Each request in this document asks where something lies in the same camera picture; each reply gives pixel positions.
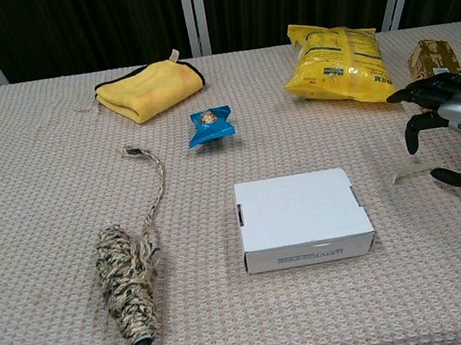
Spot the folded yellow towel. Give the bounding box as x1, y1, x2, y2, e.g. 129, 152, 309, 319
90, 45, 210, 131

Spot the yellow chip bag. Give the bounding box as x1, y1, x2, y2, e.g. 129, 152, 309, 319
275, 10, 398, 117

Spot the spool of camouflage twine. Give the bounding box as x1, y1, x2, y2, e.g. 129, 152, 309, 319
78, 141, 191, 345

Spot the gold foil snack pack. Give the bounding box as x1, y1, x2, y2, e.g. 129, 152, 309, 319
404, 33, 461, 83

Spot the beige waffle tablecloth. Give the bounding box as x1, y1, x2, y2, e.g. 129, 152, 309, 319
0, 16, 461, 345

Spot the blue candy packet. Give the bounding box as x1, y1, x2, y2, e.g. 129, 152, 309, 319
183, 103, 239, 150

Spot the white cardboard box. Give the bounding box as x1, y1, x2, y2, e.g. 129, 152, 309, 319
231, 163, 379, 276

